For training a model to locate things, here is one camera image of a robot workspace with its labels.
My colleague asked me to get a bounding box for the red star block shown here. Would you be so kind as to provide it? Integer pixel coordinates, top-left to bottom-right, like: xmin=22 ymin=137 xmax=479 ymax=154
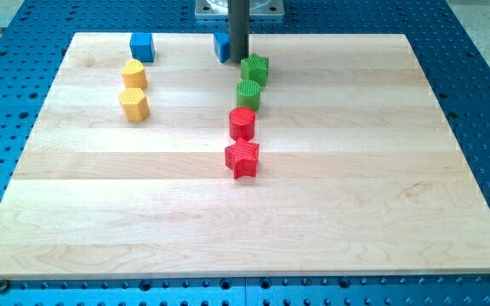
xmin=225 ymin=138 xmax=259 ymax=179

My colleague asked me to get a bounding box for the blue perforated metal table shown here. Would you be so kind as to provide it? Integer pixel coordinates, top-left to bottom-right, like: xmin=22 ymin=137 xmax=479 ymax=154
xmin=0 ymin=0 xmax=490 ymax=305

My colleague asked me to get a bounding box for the light wooden board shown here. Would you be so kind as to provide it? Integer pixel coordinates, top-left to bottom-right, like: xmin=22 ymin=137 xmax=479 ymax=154
xmin=0 ymin=32 xmax=490 ymax=280

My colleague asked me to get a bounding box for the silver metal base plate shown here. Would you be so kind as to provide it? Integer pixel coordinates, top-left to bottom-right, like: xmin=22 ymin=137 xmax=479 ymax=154
xmin=194 ymin=0 xmax=285 ymax=20

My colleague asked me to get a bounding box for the blue triangle block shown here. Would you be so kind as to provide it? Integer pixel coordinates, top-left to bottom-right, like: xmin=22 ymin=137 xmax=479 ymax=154
xmin=214 ymin=32 xmax=231 ymax=63

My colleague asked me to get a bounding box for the yellow hexagon block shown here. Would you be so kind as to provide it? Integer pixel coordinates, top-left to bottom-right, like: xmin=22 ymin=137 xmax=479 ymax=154
xmin=118 ymin=88 xmax=150 ymax=122

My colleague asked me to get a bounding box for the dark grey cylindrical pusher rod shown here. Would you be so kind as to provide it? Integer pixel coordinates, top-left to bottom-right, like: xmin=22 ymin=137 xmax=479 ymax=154
xmin=227 ymin=0 xmax=249 ymax=62

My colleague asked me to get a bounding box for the green circle block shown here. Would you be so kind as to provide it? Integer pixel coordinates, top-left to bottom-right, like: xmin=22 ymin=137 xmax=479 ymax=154
xmin=236 ymin=80 xmax=261 ymax=111

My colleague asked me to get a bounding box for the green star block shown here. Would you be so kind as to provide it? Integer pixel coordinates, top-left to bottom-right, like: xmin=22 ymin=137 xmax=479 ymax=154
xmin=241 ymin=54 xmax=270 ymax=87

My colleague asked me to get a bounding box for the red circle block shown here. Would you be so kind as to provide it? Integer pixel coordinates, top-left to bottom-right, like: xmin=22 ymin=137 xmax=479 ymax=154
xmin=229 ymin=106 xmax=256 ymax=140

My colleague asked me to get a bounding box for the blue cube block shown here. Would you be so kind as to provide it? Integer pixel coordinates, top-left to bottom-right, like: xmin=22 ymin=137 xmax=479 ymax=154
xmin=129 ymin=32 xmax=156 ymax=62

